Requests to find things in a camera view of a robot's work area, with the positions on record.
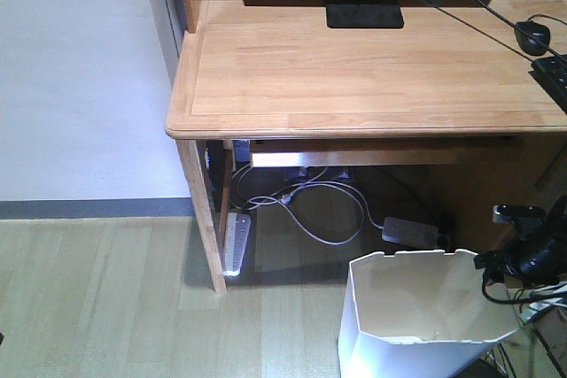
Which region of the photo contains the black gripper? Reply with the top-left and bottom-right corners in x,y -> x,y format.
473,236 -> 566,283

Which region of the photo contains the white trash bin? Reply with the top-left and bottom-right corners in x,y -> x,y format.
338,250 -> 519,377

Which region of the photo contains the grey power strip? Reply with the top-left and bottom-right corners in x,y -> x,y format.
382,217 -> 439,250

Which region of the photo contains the black keyboard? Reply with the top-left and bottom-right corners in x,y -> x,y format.
532,54 -> 567,112

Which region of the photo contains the wooden desk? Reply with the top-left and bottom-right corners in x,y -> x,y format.
166,0 -> 566,292

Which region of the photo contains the black computer mouse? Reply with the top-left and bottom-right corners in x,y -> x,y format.
514,20 -> 551,57

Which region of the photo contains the white power strip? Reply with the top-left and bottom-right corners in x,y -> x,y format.
222,212 -> 252,277

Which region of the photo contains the black computer monitor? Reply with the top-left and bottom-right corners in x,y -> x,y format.
324,0 -> 404,29

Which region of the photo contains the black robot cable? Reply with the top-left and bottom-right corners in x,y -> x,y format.
481,262 -> 567,306

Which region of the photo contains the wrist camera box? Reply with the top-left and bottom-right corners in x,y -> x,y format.
492,204 -> 546,224

